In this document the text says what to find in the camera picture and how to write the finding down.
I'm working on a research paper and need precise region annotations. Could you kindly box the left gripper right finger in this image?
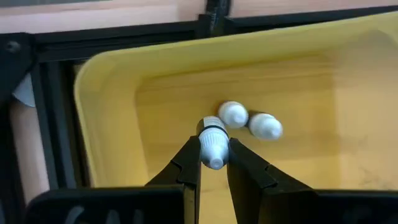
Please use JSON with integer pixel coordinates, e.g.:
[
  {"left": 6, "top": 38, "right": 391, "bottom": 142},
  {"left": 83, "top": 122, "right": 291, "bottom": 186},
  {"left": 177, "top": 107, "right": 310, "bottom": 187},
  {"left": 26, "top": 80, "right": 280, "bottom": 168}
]
[{"left": 226, "top": 138, "right": 398, "bottom": 224}]

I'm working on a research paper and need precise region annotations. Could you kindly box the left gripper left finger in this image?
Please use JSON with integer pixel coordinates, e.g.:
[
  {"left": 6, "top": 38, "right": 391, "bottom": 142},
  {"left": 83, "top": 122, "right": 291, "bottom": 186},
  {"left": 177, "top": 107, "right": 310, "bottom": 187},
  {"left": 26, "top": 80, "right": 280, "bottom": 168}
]
[{"left": 24, "top": 136, "right": 201, "bottom": 224}]

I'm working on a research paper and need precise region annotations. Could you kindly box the dark food coloring dropper bottle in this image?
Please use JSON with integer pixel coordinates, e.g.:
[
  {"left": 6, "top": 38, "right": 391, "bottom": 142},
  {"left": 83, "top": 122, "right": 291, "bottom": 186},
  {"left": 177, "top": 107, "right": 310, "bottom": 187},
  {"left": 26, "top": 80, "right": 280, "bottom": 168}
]
[
  {"left": 216, "top": 100, "right": 249, "bottom": 129},
  {"left": 196, "top": 115, "right": 231, "bottom": 170}
]

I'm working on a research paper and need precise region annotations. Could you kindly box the orange food coloring dropper bottle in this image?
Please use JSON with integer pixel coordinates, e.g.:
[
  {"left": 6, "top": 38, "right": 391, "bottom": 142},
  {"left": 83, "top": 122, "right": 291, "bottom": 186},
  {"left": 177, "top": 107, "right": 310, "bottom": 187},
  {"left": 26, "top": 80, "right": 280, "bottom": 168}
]
[{"left": 247, "top": 110, "right": 284, "bottom": 141}]

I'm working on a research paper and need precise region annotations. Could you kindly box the yellow plastic tray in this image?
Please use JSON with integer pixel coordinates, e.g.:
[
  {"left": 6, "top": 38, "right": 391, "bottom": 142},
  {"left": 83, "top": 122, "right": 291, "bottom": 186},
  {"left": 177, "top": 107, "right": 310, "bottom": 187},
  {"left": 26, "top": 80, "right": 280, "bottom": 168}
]
[{"left": 73, "top": 11, "right": 398, "bottom": 224}]

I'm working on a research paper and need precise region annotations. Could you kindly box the black aluminium table frame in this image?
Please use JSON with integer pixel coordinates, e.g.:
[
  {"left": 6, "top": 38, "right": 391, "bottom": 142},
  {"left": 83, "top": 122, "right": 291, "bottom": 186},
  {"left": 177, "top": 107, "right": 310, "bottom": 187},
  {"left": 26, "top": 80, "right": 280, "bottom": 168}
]
[{"left": 0, "top": 4, "right": 398, "bottom": 224}]

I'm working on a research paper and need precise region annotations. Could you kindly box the black frame bracket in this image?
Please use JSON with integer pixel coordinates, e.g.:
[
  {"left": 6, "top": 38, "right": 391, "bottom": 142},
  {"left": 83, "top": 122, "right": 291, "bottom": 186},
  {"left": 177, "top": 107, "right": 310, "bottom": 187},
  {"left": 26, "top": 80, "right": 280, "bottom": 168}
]
[{"left": 203, "top": 0, "right": 233, "bottom": 37}]

